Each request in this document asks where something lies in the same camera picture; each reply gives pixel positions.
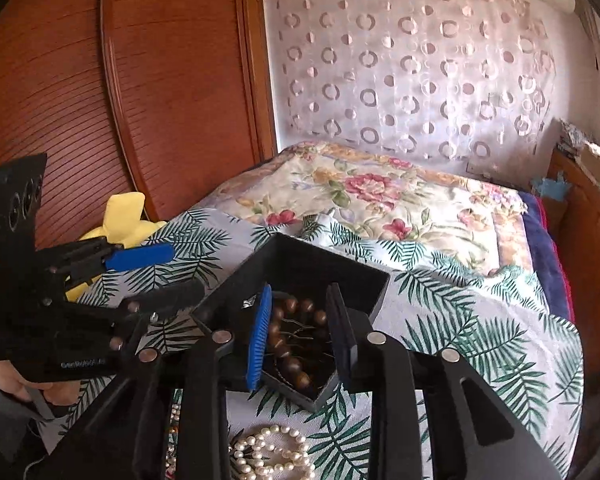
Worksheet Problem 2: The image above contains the dark wooden bead bracelet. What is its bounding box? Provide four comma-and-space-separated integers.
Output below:
265, 294, 330, 392

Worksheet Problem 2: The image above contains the white pearl necklace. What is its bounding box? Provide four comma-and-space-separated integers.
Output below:
228, 424, 318, 480

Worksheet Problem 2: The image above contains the black square jewelry box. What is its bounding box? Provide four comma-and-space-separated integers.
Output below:
193, 234, 389, 413

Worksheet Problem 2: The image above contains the person's left hand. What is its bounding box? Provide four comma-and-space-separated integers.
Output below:
0, 361, 81, 406

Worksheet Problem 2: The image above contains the yellow plush pillow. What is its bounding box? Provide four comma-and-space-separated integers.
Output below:
66, 192, 166, 306

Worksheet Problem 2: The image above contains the palm leaf bedspread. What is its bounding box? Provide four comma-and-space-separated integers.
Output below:
34, 206, 586, 480

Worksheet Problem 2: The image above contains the floral quilt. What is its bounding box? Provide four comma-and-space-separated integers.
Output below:
200, 142, 574, 320

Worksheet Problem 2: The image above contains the wooden wardrobe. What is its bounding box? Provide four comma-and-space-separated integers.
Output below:
0, 0, 276, 247

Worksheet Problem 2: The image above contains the blue tissue bag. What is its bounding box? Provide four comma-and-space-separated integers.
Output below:
531, 171, 571, 202

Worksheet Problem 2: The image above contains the wooden window cabinet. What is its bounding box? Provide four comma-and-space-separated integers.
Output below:
547, 150, 600, 375

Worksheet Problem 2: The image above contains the pink circle pattern curtain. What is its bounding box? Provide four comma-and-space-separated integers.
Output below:
264, 0, 555, 177

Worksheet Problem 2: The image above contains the cardboard box on cabinet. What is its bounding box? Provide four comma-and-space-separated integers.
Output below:
579, 141, 600, 186

